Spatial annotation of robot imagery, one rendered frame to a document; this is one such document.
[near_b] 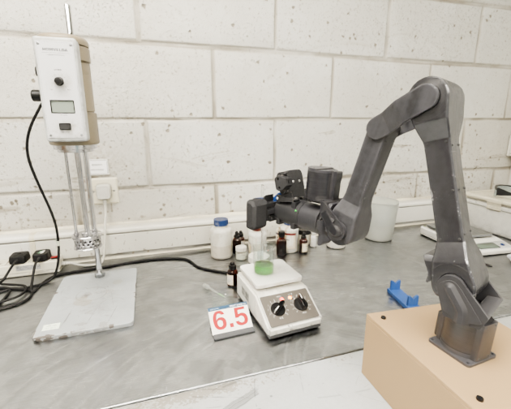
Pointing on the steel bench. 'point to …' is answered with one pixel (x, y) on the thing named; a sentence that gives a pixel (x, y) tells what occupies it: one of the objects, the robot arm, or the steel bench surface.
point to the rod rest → (402, 295)
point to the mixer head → (66, 92)
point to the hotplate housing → (248, 292)
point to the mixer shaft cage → (90, 237)
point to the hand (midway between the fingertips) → (264, 203)
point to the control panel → (288, 307)
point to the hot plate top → (282, 272)
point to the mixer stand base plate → (89, 305)
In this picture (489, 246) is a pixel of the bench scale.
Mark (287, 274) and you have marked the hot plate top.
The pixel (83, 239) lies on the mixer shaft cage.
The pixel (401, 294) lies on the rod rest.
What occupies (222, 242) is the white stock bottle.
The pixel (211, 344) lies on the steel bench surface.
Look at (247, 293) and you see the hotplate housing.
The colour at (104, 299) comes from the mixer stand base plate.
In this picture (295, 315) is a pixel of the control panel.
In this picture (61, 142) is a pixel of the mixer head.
